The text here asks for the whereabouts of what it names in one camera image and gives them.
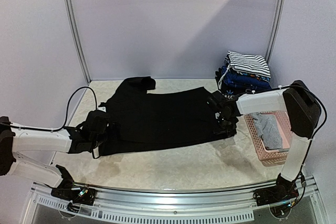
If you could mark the aluminium corner post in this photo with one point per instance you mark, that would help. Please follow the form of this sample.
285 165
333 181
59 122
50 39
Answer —
274 29
76 40

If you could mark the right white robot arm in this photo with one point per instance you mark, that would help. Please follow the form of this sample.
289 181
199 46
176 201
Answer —
304 110

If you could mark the blue orange patterned shorts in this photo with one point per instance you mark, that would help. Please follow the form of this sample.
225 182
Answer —
239 73

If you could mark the grey garment in basket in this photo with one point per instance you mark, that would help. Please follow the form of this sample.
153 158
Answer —
267 129

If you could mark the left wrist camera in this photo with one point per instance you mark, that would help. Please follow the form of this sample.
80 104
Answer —
102 107

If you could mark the dark blue folded garment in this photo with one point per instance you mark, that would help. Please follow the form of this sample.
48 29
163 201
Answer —
233 79

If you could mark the black printed folded garment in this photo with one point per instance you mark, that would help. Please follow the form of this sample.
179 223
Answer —
225 90

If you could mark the aluminium front rail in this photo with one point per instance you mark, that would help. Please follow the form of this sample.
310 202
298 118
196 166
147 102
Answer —
231 205

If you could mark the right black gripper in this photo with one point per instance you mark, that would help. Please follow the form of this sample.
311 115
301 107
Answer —
217 114

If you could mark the right aluminium corner post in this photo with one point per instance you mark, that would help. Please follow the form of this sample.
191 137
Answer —
274 29

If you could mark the left aluminium corner post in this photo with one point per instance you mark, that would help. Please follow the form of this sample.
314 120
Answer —
76 40

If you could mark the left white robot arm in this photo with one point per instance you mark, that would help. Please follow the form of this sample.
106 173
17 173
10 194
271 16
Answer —
16 138

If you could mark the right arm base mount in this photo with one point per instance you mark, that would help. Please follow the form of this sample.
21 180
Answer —
283 190

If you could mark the black white striped shirt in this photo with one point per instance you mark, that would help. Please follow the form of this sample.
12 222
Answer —
251 64

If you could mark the pink plastic laundry basket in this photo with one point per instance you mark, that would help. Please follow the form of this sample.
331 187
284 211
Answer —
271 157

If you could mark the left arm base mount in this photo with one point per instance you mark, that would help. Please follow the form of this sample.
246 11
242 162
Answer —
68 190

